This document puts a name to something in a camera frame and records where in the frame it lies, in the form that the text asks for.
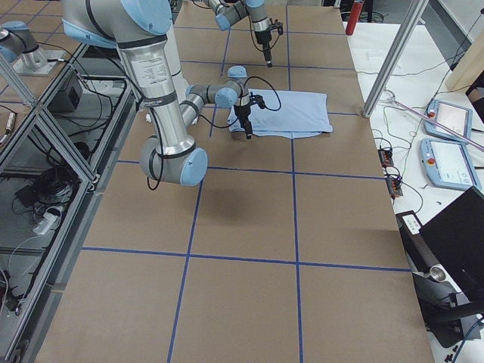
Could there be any black monitor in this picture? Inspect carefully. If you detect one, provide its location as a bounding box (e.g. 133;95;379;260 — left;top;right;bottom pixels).
420;187;483;301

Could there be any reacher grabber stick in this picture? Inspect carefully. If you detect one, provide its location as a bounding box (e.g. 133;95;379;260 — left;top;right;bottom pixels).
383;89;483;152

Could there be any red cylinder tube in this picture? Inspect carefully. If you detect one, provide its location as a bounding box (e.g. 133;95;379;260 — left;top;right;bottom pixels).
345;0;365;36

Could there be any black braided right cable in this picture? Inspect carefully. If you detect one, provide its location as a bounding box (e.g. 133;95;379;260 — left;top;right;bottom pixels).
196;75;282;138

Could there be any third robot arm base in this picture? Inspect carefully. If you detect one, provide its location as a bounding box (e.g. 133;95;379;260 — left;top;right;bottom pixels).
1;20;56;76

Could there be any lower teach pendant tablet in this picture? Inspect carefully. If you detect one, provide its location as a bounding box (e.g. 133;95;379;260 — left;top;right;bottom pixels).
419;138;481;191

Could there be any aluminium frame post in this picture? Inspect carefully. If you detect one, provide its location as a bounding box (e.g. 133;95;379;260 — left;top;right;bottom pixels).
362;0;429;118

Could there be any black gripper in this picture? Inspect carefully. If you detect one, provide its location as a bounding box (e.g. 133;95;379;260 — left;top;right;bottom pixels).
253;20;284;68
234;95;265;139

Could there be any teach pendant tablet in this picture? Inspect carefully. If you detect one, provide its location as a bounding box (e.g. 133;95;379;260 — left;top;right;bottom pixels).
419;138;481;191
423;99;473;142

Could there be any upper teach pendant tablet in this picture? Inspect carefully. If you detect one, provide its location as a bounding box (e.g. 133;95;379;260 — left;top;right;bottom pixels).
423;99;473;142

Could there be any blue tape centre line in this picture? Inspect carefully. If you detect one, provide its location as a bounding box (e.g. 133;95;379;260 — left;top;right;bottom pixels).
285;5;304;363

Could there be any blue tape line crosswise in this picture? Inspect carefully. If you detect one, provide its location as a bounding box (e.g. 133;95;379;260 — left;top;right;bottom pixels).
81;247;411;273

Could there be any aluminium frame rack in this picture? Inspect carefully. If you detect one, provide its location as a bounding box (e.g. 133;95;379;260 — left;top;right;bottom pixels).
1;45;135;362

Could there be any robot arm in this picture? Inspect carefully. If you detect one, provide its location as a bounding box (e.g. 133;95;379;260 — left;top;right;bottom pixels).
63;1;262;186
202;0;284;68

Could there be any orange black electronics board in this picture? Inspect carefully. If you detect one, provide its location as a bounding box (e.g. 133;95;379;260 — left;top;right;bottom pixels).
377;148;394;168

